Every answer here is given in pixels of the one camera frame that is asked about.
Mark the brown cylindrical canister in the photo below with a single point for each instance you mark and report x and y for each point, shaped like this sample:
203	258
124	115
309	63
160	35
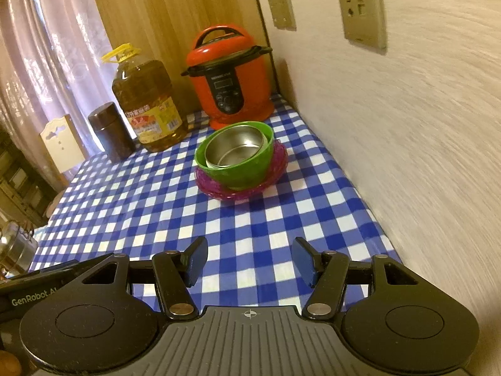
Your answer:
111	133

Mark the red electric pressure cooker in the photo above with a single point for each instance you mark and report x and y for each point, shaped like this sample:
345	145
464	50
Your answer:
231	82

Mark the white wooden chair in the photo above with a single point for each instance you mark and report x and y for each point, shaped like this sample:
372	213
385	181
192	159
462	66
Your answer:
62	145

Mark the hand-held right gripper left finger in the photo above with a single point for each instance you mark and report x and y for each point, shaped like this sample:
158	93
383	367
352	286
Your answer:
197	262

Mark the green plastic bowl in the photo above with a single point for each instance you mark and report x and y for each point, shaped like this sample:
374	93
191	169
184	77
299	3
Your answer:
238	174

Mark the person's left hand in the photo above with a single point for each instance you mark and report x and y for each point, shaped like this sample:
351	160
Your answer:
9	364

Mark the wooden panel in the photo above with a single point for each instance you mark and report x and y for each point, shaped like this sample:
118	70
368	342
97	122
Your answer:
176	4

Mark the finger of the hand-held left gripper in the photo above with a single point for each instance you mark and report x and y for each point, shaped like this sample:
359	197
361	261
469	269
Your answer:
58	267

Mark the large cooking oil bottle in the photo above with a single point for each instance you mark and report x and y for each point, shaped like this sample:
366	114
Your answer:
148	109

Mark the beige wall switch plate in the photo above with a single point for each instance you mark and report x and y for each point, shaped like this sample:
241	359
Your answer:
282	11

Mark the black metal rack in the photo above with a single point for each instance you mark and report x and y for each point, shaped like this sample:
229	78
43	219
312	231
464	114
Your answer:
23	180

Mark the beige wall socket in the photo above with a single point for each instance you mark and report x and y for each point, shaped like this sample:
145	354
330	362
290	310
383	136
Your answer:
362	11

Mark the sheer pale curtain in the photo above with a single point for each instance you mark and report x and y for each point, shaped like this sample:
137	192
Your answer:
51	39

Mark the blue white checkered tablecloth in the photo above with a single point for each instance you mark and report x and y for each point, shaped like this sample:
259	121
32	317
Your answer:
156	203

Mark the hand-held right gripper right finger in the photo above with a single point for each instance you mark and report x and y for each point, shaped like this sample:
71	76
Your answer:
303	262

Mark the stainless steel bowl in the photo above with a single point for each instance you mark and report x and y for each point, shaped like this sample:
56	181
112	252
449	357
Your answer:
235	149

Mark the stacked steel lunch container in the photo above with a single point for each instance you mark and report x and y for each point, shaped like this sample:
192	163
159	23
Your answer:
17	246

